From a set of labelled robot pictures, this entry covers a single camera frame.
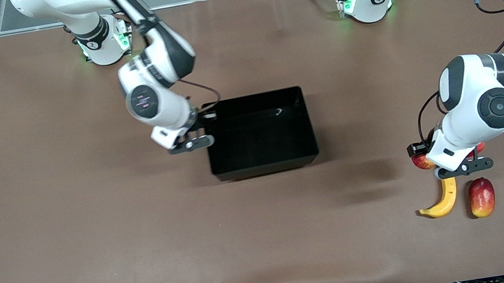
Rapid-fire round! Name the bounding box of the black plastic box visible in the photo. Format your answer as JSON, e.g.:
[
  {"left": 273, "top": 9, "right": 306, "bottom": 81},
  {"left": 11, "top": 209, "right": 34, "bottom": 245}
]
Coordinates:
[{"left": 199, "top": 84, "right": 322, "bottom": 184}]

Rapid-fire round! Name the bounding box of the brown table cover mat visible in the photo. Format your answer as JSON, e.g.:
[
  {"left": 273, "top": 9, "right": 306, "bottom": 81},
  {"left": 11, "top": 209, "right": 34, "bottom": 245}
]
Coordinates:
[{"left": 0, "top": 0, "right": 504, "bottom": 283}]

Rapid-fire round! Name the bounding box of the red yellow mango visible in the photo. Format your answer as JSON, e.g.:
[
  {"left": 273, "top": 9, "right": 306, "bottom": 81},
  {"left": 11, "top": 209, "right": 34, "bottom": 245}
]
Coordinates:
[{"left": 467, "top": 176, "right": 499, "bottom": 219}]

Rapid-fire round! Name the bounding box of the red yellow apple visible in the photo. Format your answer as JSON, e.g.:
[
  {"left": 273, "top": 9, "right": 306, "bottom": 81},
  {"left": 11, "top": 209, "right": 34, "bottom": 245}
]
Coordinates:
[{"left": 411, "top": 151, "right": 437, "bottom": 173}]

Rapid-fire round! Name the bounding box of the yellow banana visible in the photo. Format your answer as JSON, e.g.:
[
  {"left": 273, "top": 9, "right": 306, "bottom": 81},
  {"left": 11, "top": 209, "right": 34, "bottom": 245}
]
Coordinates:
[{"left": 414, "top": 176, "right": 462, "bottom": 221}]

